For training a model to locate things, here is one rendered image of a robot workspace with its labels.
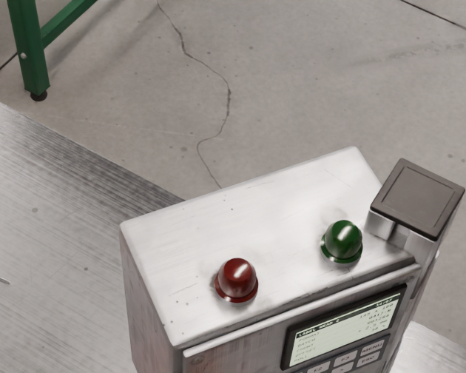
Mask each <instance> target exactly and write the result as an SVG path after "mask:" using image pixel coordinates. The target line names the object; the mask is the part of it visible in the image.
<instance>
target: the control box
mask: <svg viewBox="0 0 466 373"><path fill-rule="evenodd" d="M381 187H382V185H381V183H380V182H379V180H378V179H377V177H376V176H375V174H374V172H373V171H372V169H371V168H370V167H369V165H368V163H367V162H366V160H365V159H364V157H363V156H362V154H361V152H360V151H359V150H358V148H356V147H347V148H345V149H341V150H338V151H336V152H331V153H329V154H326V155H322V156H320V157H317V158H313V159H311V160H308V161H304V162H302V163H299V164H295V165H293V166H290V167H286V168H284V169H280V170H278V171H275V172H271V173H269V174H266V175H262V176H260V177H257V178H253V179H251V180H248V181H244V182H242V183H239V184H235V185H233V186H229V187H226V188H224V189H220V190H218V191H215V192H210V193H208V194H205V195H202V196H199V197H196V198H193V199H190V200H187V201H184V202H181V203H179V204H175V205H172V206H168V207H166V208H163V209H159V210H157V211H154V212H150V213H148V214H145V215H142V216H139V217H136V218H133V219H130V220H128V221H124V222H123V223H121V224H120V225H119V227H118V234H119V241H120V248H121V262H122V270H123V276H124V290H125V298H126V311H127V319H128V326H129V339H130V347H131V354H132V361H133V363H134V365H135V368H136V371H137V373H291V372H294V371H296V370H298V369H301V368H304V367H306V366H309V365H311V364H313V363H316V362H319V361H321V360H324V359H326V358H328V357H331V356H334V355H336V354H339V353H341V352H344V351H346V350H349V349H352V348H354V347H356V346H359V345H362V344H364V343H367V342H369V341H371V340H374V339H377V338H378V337H381V336H384V335H387V334H389V333H391V336H390V338H389V341H388V344H387V346H386V348H385V351H384V354H383V356H382V359H381V360H379V361H377V362H375V363H372V364H369V365H367V366H364V367H362V368H360V369H357V370H354V371H352V372H349V373H380V372H381V371H382V367H383V365H384V363H385V360H386V357H387V356H388V353H389V350H390V348H391V345H392V343H393V341H394V338H395V335H396V332H397V329H398V328H399V325H400V322H401V320H402V317H403V315H404V313H405V310H406V307H407V305H408V302H409V300H410V298H411V295H412V292H413V289H414V287H415V285H416V282H417V280H418V277H419V274H420V272H421V270H422V267H421V265H420V264H419V263H415V261H416V259H415V257H414V256H413V255H412V254H411V253H410V252H408V251H406V250H404V247H405V243H406V240H407V238H408V236H406V235H403V234H402V233H400V232H397V231H396V230H394V229H392V233H391V236H390V237H389V239H388V240H385V239H383V238H381V237H379V236H377V235H375V234H373V233H371V232H369V231H367V230H365V229H364V225H365V221H366V218H367V215H368V210H369V208H370V205H371V202H372V201H373V199H374V198H375V197H376V195H377V193H378V191H379V190H380V189H381ZM341 220H348V221H352V222H353V223H355V224H356V225H357V226H358V227H359V229H360V230H361V232H362V245H363V250H362V255H361V258H360V259H359V261H358V262H357V263H356V264H354V265H353V266H350V267H348V268H338V267H335V266H332V265H330V264H328V263H327V262H326V261H324V259H323V258H322V256H321V254H320V241H321V238H322V236H323V235H324V234H325V233H326V230H327V228H328V227H329V226H330V224H332V223H333V222H335V221H341ZM231 258H243V259H245V260H247V261H249V262H250V263H251V264H252V265H253V266H254V267H255V270H256V273H257V279H258V283H259V286H258V292H257V296H256V298H255V299H254V300H253V301H252V302H251V303H250V304H248V305H246V306H242V307H232V306H227V305H226V304H224V303H222V302H221V301H220V300H219V299H218V298H217V296H216V294H215V278H216V276H217V274H218V272H219V269H220V266H221V265H222V264H223V263H224V262H225V261H227V260H228V259H231ZM403 283H406V284H407V286H408V287H407V289H406V292H405V295H404V297H403V299H402V302H401V305H400V307H399V311H398V312H397V315H396V318H395V321H394V324H393V326H392V327H391V328H390V329H387V330H385V331H383V332H380V333H378V334H375V335H372V336H370V337H367V338H365V339H362V340H359V341H357V342H355V343H352V344H350V345H347V346H344V347H342V348H340V349H337V350H335V351H332V352H329V353H327V354H324V355H322V356H319V357H316V358H314V359H312V360H309V361H307V362H304V363H301V364H300V365H297V366H294V367H292V368H290V369H286V370H284V371H282V370H281V368H280V364H281V360H282V356H283V349H284V345H285V341H286V333H287V329H288V327H290V326H293V325H296V324H298V323H302V322H304V321H306V320H309V319H312V318H314V317H317V316H319V315H323V314H325V313H327V312H330V311H333V310H335V309H338V308H340V307H343V306H346V305H348V304H350V303H353V302H356V301H358V300H362V299H363V298H367V297H369V296H372V295H375V294H377V293H379V292H383V291H385V290H387V289H390V288H393V287H395V286H398V285H400V284H403Z"/></svg>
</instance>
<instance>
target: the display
mask: <svg viewBox="0 0 466 373"><path fill-rule="evenodd" d="M407 287H408V286H407V284H406V283H403V284H400V285H398V286H395V287H393V288H390V289H387V290H385V291H383V292H379V293H377V294H375V295H372V296H369V297H367V298H363V299H362V300H358V301H356V302H353V303H350V304H348V305H346V306H343V307H340V308H338V309H335V310H333V311H330V312H327V313H325V314H323V315H319V316H317V317H314V318H312V319H309V320H306V321H304V322H302V323H298V324H296V325H293V326H290V327H288V329H287V333H286V341H285V345H284V349H283V356H282V360H281V364H280V368H281V370H282V371H284V370H286V369H290V368H292V367H294V366H297V365H300V364H301V363H304V362H307V361H309V360H312V359H314V358H316V357H319V356H322V355H324V354H327V353H329V352H332V351H335V350H337V349H340V348H342V347H344V346H347V345H350V344H352V343H355V342H357V341H359V340H362V339H365V338H367V337H370V336H372V335H375V334H378V333H380V332H383V331H385V330H387V329H390V328H391V327H392V326H393V324H394V321H395V318H396V315H397V312H398V311H399V307H400V305H401V302H402V299H403V297H404V295H405V292H406V289H407Z"/></svg>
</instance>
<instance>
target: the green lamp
mask: <svg viewBox="0 0 466 373"><path fill-rule="evenodd" d="M362 250H363V245H362V232H361V230H360V229H359V227H358V226H357V225H356V224H355V223H353V222H352V221H348V220H341V221H335V222H333V223H332V224H330V226H329V227H328V228H327V230H326V233H325V234H324V235H323V236H322V238H321V241H320V254H321V256H322V258H323V259H324V261H326V262H327V263H328V264H330V265H332V266H335V267H338V268H348V267H350V266H353V265H354V264H356V263H357V262H358V261H359V260H360V258H361V255H362Z"/></svg>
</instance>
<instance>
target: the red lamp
mask: <svg viewBox="0 0 466 373"><path fill-rule="evenodd" d="M258 286H259V283H258V279H257V273H256V270H255V267H254V266H253V265H252V264H251V263H250V262H249V261H247V260H245V259H243V258H231V259H228V260H227V261H225V262H224V263H223V264H222V265H221V266H220V269H219V272H218V274H217V276H216V278H215V294H216V296H217V298H218V299H219V300H220V301H221V302H222V303H224V304H226V305H227V306H232V307H242V306H246V305H248V304H250V303H251V302H252V301H253V300H254V299H255V298H256V296H257V292H258Z"/></svg>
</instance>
